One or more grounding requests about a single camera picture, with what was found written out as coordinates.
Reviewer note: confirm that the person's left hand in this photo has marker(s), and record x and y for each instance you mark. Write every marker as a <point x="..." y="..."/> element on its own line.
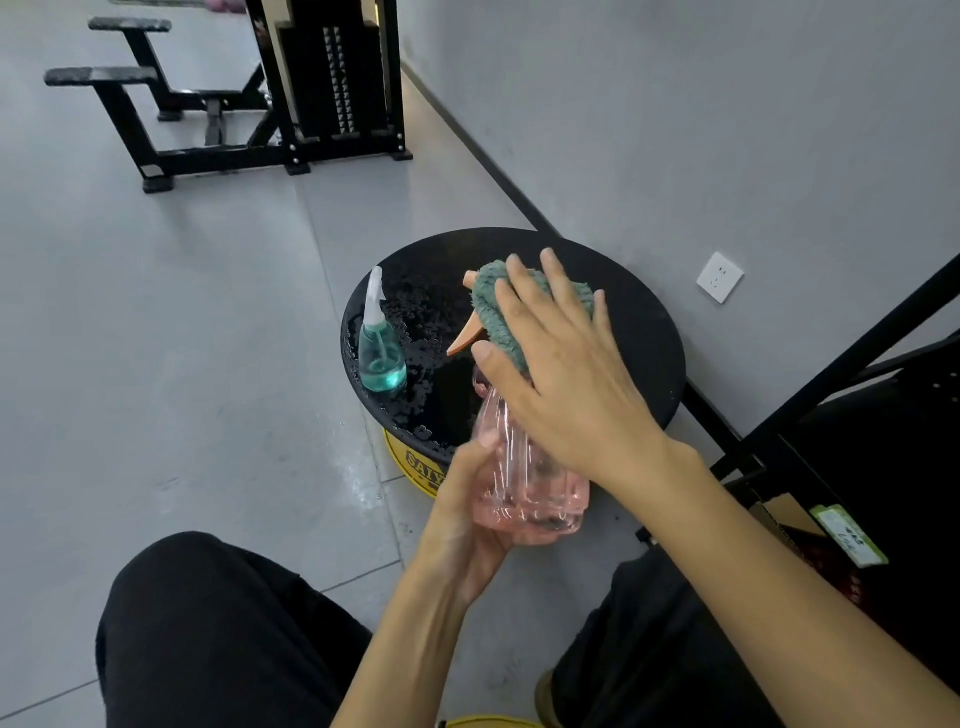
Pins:
<point x="457" y="540"/>

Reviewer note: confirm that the person's right hand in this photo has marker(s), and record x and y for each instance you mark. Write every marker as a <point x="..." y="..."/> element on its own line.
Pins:
<point x="585" y="405"/>

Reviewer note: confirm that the pink spray bottle grey nozzle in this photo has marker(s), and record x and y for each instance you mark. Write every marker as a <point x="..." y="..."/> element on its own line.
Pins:
<point x="532" y="495"/>

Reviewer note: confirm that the green cleaning cloth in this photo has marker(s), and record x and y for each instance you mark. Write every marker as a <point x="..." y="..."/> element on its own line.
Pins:
<point x="499" y="315"/>

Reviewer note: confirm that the green spray bottle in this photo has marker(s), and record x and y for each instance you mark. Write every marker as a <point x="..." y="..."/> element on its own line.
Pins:
<point x="382" y="367"/>

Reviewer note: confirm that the black metal rack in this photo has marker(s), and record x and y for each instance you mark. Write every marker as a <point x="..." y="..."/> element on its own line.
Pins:
<point x="885" y="442"/>

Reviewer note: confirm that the person's right forearm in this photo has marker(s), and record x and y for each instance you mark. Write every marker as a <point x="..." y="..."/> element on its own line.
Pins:
<point x="787" y="592"/>

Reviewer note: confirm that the person's left forearm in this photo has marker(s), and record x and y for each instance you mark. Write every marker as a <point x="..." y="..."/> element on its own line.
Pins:
<point x="405" y="660"/>

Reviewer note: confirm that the person's light shoe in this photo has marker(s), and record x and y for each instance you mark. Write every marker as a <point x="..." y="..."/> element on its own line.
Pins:
<point x="547" y="697"/>

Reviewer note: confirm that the yellow barrel base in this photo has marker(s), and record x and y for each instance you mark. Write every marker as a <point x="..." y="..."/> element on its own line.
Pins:
<point x="412" y="469"/>

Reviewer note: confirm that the round black table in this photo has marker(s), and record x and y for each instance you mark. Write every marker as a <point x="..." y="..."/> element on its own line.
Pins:
<point x="637" y="337"/>

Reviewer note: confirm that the yellow round stool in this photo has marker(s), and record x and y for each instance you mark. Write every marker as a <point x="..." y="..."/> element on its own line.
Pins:
<point x="491" y="723"/>

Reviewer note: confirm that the green white label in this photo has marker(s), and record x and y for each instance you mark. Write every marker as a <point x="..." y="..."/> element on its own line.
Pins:
<point x="849" y="536"/>

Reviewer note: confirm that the white wall socket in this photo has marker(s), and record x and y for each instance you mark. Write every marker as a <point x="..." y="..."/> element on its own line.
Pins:
<point x="720" y="277"/>

